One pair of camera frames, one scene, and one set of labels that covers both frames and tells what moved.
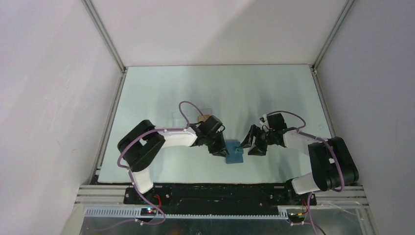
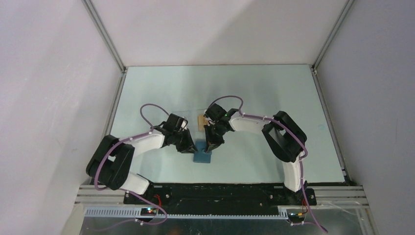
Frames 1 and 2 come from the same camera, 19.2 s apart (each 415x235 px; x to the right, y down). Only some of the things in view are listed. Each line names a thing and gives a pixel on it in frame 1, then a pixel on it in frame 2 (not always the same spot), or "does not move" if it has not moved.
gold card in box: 200,117 does not move
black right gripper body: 263,139 to 214,135
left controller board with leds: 148,211 does not move
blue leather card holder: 234,156 to 201,156
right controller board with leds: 297,217 does not move
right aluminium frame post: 348,6 does not move
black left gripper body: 215,142 to 182,140
